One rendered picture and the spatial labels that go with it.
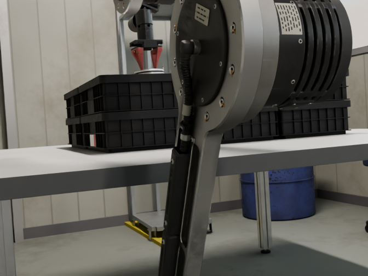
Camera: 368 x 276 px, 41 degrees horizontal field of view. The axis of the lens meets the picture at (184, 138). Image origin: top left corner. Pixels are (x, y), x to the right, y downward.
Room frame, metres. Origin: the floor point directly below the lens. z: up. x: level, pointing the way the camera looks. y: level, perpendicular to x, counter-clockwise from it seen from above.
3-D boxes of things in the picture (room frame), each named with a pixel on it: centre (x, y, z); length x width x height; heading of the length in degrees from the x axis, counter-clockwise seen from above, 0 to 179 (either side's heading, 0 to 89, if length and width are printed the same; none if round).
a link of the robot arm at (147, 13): (1.72, 0.11, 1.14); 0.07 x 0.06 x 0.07; 23
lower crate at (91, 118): (1.68, 0.16, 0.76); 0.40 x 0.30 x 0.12; 21
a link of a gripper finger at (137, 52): (1.71, 0.12, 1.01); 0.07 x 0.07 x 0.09; 26
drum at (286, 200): (3.93, -0.72, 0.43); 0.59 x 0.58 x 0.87; 113
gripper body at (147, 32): (1.71, 0.11, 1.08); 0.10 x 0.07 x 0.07; 116
